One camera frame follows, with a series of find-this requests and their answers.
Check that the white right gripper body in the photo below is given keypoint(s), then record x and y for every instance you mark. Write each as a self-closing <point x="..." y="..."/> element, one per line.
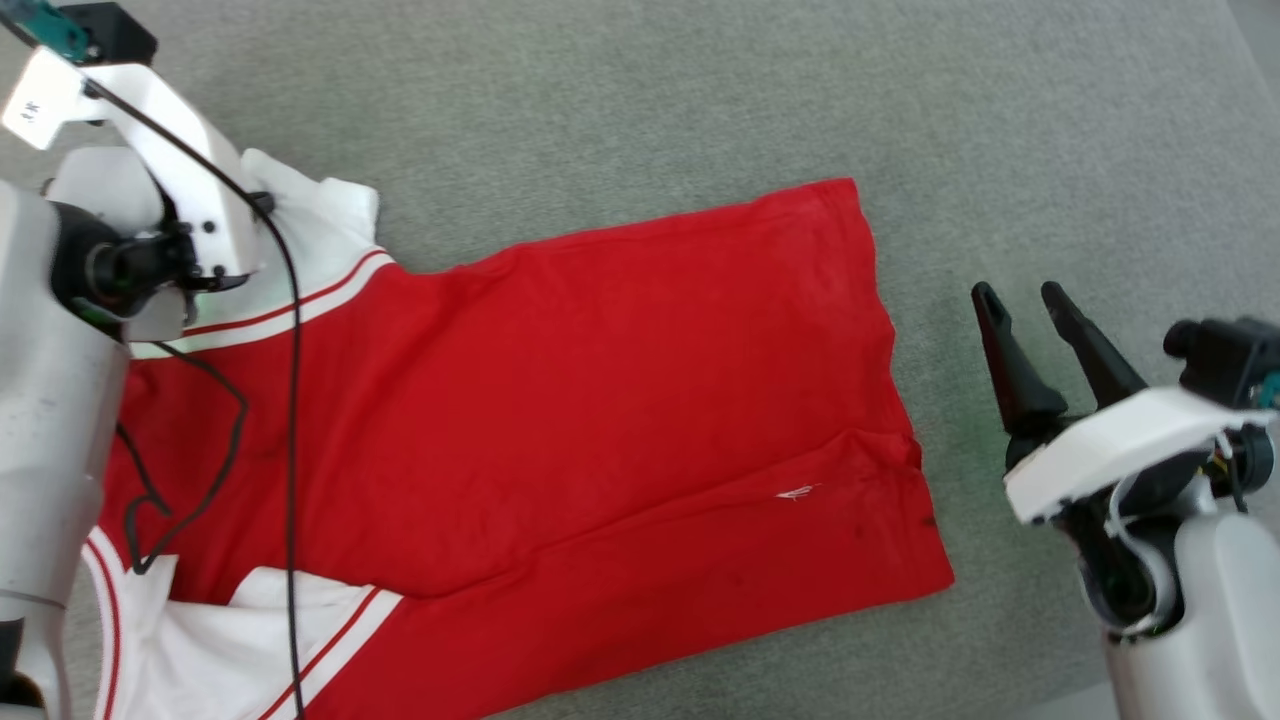
<point x="1110" y="450"/>

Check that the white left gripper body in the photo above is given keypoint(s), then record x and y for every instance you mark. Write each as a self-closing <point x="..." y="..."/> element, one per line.
<point x="200" y="170"/>

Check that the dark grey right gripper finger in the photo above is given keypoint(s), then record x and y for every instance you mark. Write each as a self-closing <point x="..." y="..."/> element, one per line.
<point x="1015" y="370"/>
<point x="1095" y="350"/>

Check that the red and white t-shirt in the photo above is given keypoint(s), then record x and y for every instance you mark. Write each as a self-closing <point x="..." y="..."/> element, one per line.
<point x="600" y="380"/>

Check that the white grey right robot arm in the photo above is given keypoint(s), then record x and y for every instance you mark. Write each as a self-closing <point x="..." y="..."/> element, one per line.
<point x="1210" y="620"/>

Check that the white paper label tag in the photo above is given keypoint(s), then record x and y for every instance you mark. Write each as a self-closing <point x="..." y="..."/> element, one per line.
<point x="35" y="105"/>

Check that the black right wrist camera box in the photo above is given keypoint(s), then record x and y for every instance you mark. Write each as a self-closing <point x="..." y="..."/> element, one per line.
<point x="1225" y="360"/>

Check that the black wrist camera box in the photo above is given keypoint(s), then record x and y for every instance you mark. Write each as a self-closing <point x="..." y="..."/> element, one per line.
<point x="95" y="25"/>
<point x="1225" y="360"/>

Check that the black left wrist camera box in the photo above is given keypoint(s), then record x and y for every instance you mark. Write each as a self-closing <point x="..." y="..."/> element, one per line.
<point x="95" y="25"/>

